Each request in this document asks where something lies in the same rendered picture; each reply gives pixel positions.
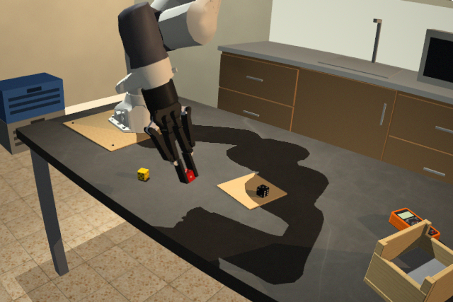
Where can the yellow die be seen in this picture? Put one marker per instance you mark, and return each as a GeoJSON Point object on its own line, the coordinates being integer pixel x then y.
{"type": "Point", "coordinates": [143, 174]}

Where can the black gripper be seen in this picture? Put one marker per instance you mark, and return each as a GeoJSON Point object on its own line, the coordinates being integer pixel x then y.
{"type": "Point", "coordinates": [166, 115]}

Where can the tan flat mat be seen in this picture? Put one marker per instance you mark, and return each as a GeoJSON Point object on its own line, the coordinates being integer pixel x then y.
{"type": "Point", "coordinates": [244, 189]}

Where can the red die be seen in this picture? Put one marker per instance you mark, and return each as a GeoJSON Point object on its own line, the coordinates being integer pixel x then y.
{"type": "Point", "coordinates": [190, 174]}

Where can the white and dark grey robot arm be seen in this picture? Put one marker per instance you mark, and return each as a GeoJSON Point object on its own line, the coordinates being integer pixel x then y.
{"type": "Point", "coordinates": [144, 38]}

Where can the wooden crate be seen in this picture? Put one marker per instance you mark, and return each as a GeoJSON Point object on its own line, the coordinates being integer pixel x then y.
{"type": "Point", "coordinates": [425, 272]}

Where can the black die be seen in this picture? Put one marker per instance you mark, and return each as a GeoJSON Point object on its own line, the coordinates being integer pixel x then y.
{"type": "Point", "coordinates": [262, 191]}

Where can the orange digital multimeter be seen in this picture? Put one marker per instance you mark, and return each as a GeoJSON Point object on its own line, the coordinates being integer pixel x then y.
{"type": "Point", "coordinates": [404, 218]}

